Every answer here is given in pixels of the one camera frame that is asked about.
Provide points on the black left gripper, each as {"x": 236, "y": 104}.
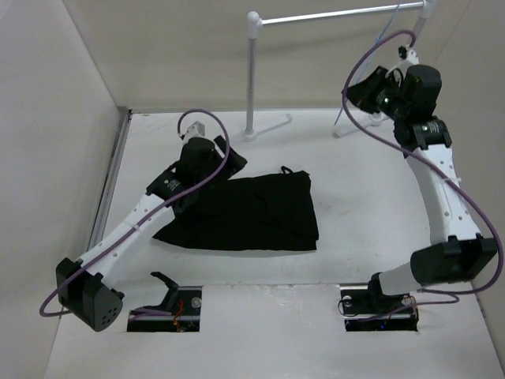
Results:
{"x": 233, "y": 163}

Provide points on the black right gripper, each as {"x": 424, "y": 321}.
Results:
{"x": 366, "y": 88}

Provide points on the black trousers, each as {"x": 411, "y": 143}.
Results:
{"x": 269, "y": 212}

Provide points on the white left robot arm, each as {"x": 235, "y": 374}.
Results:
{"x": 86, "y": 286}

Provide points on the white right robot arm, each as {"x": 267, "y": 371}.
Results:
{"x": 458, "y": 252}

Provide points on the white clothes rack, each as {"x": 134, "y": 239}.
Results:
{"x": 299, "y": 53}

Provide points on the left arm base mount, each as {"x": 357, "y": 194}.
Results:
{"x": 179, "y": 311}

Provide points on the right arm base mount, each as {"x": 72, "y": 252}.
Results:
{"x": 362, "y": 313}

